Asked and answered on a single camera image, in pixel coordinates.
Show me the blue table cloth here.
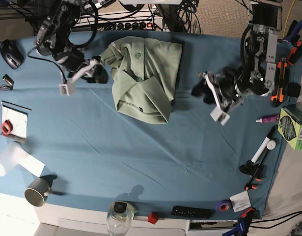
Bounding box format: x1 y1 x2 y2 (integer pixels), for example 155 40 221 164
0 31 279 217

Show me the orange black utility knife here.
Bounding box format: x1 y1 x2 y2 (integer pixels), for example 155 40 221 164
271 57 289 108

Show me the purple glue tube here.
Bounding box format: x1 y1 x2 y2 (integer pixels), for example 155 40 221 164
255 115 279 123

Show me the red tape roll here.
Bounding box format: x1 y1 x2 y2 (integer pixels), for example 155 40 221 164
1 119 13 135

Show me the grey ceramic mug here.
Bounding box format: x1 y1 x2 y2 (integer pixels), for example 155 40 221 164
24 178 52 207

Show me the black computer mouse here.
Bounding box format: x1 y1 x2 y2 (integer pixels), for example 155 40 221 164
0 39 25 70

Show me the white power strip red switch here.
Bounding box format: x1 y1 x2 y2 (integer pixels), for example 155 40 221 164
98 22 163 31

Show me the red cube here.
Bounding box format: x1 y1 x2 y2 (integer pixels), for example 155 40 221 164
147 212 159 225

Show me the black square pad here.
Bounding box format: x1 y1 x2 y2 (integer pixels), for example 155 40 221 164
286 82 301 98

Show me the black remote control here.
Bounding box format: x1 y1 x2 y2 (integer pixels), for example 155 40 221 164
171 206 215 219

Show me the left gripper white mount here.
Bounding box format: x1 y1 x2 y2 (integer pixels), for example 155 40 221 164
191 68 243 126

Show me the orange black clamp upper right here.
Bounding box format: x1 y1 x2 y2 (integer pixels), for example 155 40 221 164
287 40 302 66

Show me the orange clamp near card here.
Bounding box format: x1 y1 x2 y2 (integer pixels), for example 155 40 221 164
241 207 255 218

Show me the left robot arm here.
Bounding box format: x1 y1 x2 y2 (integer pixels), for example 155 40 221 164
192 0 283 125

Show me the green cardboard box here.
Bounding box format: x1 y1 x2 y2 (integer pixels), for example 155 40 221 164
277 105 302 150

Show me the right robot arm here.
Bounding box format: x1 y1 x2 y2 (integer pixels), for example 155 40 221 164
33 0 108 96

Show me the white round cap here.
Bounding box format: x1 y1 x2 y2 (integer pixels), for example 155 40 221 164
266 140 276 150

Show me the orange black clamp lower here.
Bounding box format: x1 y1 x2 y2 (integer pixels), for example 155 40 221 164
239 148 269 190

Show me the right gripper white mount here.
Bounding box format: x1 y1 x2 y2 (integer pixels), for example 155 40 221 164
58 50 109 96

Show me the yellow cable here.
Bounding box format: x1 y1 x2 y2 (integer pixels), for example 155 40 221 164
283 0 298 37

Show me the white notepad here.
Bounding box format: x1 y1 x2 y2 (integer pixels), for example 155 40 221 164
0 101 31 144

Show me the light green T-shirt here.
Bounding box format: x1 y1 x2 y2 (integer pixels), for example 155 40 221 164
101 36 183 125

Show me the blue black clamp upper right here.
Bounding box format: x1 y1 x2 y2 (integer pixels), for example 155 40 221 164
282 20 302 44

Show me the orange black clamp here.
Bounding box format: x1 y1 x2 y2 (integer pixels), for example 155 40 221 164
239 148 269 190
287 40 302 66

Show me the white paper card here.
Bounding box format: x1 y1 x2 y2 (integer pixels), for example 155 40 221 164
230 190 251 213

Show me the small black battery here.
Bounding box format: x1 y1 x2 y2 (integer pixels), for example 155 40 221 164
3 74 14 87

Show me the white black marker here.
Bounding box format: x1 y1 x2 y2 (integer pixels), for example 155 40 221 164
251 126 276 164

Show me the purple tape roll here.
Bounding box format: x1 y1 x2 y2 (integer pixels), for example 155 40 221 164
215 199 232 212

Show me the clear glass jar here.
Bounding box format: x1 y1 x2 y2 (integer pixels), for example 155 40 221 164
106 201 136 236

